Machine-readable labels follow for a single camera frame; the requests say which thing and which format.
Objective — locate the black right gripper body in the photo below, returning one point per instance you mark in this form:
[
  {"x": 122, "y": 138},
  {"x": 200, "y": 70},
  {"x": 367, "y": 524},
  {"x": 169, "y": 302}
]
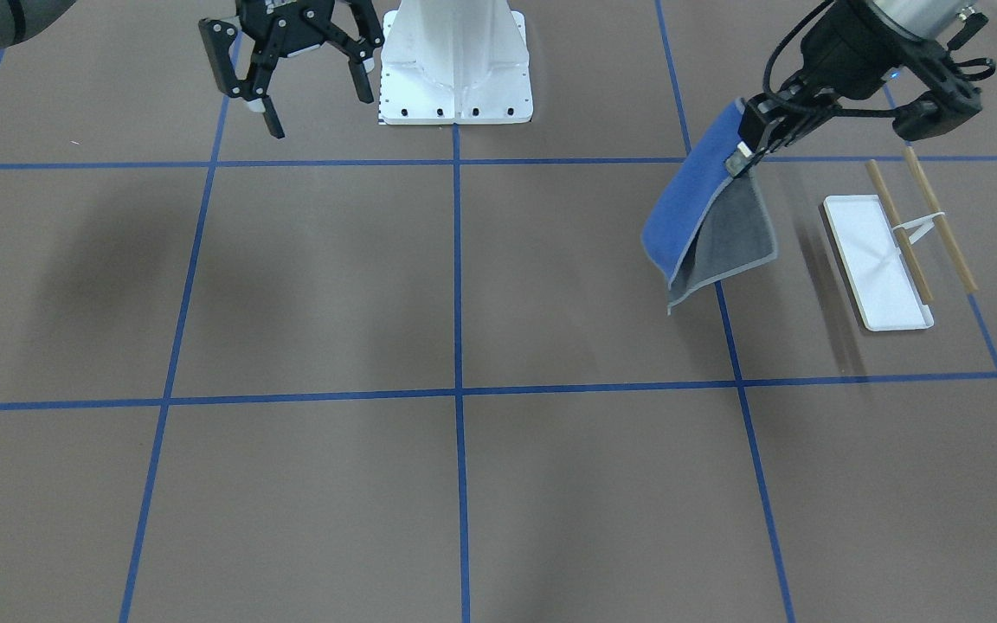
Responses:
[{"x": 289, "y": 35}]

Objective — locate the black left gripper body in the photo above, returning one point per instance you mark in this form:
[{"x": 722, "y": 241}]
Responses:
[{"x": 840, "y": 43}]

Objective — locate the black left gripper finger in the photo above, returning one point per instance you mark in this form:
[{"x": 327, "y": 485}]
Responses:
[{"x": 767, "y": 127}]

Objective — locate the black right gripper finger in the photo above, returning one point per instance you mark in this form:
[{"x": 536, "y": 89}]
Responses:
[
  {"x": 360, "y": 52},
  {"x": 219, "y": 37}
]

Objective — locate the blue and grey towel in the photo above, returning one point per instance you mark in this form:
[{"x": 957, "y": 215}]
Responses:
[{"x": 708, "y": 224}]

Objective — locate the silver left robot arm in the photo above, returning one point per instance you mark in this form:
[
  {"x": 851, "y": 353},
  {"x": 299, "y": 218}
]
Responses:
[{"x": 846, "y": 50}]

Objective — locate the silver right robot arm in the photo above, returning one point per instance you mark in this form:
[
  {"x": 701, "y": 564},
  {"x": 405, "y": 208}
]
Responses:
[{"x": 244, "y": 49}]

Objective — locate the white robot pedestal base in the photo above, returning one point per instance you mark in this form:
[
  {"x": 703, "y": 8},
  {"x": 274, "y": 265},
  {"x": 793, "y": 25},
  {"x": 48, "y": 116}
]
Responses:
[{"x": 455, "y": 62}]

